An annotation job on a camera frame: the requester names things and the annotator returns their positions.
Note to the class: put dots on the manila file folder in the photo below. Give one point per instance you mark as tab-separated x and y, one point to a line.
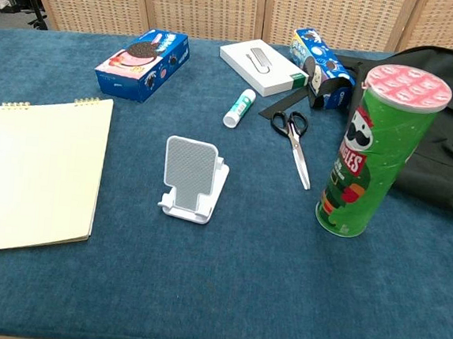
39	173

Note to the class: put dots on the small white stand device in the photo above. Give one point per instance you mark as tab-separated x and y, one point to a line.
188	174

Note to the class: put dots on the white and green glue stick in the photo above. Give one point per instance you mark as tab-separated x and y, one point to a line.
239	108

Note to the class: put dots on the flat white product box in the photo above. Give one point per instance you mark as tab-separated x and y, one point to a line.
272	76

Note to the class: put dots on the blue table cloth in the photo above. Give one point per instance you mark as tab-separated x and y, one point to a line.
217	279

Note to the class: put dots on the pink and blue Oreo box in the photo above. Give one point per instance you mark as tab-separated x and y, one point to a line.
140	63

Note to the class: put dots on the opened blue Oreo box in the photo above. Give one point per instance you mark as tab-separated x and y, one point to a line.
319	62

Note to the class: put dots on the green Pringles can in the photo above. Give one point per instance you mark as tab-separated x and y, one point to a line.
370	158

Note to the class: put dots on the wooden rattan folding screen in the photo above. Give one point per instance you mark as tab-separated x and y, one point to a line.
209	5

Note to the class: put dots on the black backpack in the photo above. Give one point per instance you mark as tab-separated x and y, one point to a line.
449	157

